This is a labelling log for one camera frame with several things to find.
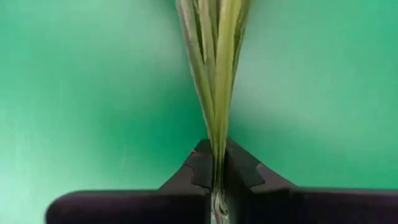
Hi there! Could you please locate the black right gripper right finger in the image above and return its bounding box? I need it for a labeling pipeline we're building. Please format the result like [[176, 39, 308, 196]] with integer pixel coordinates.
[[223, 138, 398, 224]]

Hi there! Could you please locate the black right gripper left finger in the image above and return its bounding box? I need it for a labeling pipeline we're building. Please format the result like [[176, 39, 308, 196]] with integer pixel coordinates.
[[45, 138, 215, 224]]

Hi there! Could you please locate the green table mat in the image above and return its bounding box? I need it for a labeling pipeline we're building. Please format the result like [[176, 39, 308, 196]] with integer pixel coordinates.
[[0, 0, 398, 224]]

